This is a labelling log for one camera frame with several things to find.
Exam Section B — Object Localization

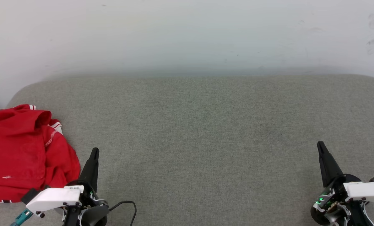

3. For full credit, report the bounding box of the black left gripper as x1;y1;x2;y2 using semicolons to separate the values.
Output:
63;148;110;226

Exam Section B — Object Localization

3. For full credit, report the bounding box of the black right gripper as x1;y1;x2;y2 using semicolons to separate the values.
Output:
310;141;368;226

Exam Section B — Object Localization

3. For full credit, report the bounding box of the red white basketball jersey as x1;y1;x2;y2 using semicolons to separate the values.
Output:
0;104;81;203

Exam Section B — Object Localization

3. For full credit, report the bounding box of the grey fabric sofa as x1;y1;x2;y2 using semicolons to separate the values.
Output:
0;74;374;226

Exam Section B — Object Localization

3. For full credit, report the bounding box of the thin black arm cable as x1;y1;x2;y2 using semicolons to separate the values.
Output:
109;201;137;226

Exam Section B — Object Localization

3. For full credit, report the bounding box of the teal camera cable connector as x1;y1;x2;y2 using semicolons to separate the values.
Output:
10;209;34;226

